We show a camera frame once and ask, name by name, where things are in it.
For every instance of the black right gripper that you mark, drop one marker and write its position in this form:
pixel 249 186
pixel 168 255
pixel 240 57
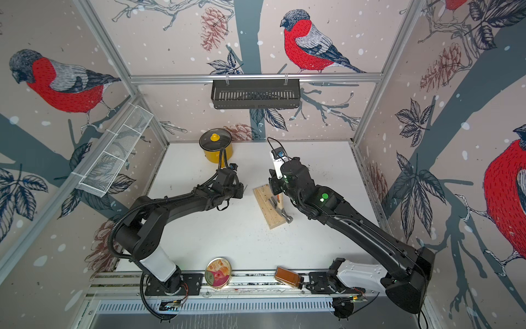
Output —
pixel 275 182

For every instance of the pale wooden block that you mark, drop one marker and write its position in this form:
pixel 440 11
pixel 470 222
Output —
pixel 272 215

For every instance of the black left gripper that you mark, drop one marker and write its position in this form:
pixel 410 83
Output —
pixel 240 190

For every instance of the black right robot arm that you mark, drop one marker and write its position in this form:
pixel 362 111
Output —
pixel 408 270

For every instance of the white wire mesh shelf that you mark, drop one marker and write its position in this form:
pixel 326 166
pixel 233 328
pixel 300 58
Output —
pixel 103 176

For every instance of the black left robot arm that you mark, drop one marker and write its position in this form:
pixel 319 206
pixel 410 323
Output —
pixel 136 236

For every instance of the brown leather case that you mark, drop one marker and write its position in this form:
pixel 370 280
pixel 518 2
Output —
pixel 288 277

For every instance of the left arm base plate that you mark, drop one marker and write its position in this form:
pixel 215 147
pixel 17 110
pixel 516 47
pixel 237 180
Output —
pixel 186 284

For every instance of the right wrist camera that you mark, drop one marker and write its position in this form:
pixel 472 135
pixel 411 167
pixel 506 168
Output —
pixel 279 157

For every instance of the yellow pot with lid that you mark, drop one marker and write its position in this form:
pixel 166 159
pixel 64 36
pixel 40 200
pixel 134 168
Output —
pixel 217 145

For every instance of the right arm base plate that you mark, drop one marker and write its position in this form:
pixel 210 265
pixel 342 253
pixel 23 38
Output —
pixel 323 283

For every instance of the black hanging wire basket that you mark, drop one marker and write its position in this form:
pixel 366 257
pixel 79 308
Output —
pixel 256 94

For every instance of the wooden handle claw hammer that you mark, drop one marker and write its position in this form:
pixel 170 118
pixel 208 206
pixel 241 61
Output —
pixel 277 201

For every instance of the round colourful tin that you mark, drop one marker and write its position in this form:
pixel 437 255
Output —
pixel 218 273

